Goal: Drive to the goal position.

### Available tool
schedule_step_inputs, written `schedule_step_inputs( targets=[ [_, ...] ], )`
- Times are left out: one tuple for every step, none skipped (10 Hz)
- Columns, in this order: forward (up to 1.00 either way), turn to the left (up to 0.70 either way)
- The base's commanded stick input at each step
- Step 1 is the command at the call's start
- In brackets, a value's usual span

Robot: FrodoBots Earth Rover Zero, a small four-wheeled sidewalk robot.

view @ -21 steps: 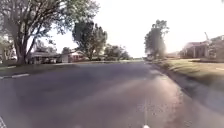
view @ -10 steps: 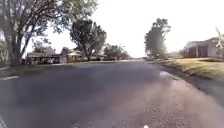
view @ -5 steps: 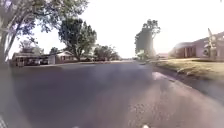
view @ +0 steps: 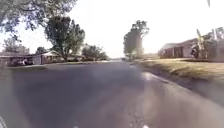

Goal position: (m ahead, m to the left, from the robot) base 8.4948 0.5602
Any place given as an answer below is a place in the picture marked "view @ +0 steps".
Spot overhanging tree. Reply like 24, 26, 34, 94
0, 0, 80, 38

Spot low bushy trees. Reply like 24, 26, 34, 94
81, 44, 110, 62

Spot low pale house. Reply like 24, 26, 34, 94
0, 49, 65, 67

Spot tall slim tree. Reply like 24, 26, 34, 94
122, 19, 150, 61

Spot grass lawn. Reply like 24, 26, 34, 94
134, 58, 224, 83

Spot round leafy tree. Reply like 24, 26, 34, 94
44, 15, 86, 62

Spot pale concrete kerb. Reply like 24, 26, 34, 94
129, 62, 224, 108

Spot dark vehicle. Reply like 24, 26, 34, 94
9, 58, 34, 67

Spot grey asphalt road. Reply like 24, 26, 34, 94
0, 59, 224, 128

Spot low brick house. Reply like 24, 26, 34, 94
157, 27, 224, 63

